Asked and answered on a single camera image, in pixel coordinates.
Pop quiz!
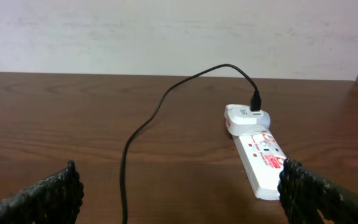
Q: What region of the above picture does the white power strip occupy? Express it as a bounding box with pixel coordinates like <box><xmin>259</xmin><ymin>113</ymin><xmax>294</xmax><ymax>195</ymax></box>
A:
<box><xmin>231</xmin><ymin>130</ymin><xmax>286</xmax><ymax>200</ymax></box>

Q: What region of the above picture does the black USB charging cable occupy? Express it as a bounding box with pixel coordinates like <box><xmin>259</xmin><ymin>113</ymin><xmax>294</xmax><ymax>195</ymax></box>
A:
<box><xmin>119</xmin><ymin>63</ymin><xmax>262</xmax><ymax>224</ymax></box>

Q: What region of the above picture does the white USB wall charger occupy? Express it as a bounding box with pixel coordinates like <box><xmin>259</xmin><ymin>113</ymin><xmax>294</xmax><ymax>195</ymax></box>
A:
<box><xmin>224</xmin><ymin>104</ymin><xmax>270</xmax><ymax>136</ymax></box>

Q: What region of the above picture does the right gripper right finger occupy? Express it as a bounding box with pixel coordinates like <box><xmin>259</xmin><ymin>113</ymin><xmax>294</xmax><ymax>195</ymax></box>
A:
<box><xmin>277</xmin><ymin>157</ymin><xmax>358</xmax><ymax>224</ymax></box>

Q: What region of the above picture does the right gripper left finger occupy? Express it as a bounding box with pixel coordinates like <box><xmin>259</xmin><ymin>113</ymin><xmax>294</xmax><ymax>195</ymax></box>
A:
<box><xmin>0</xmin><ymin>160</ymin><xmax>84</xmax><ymax>224</ymax></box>

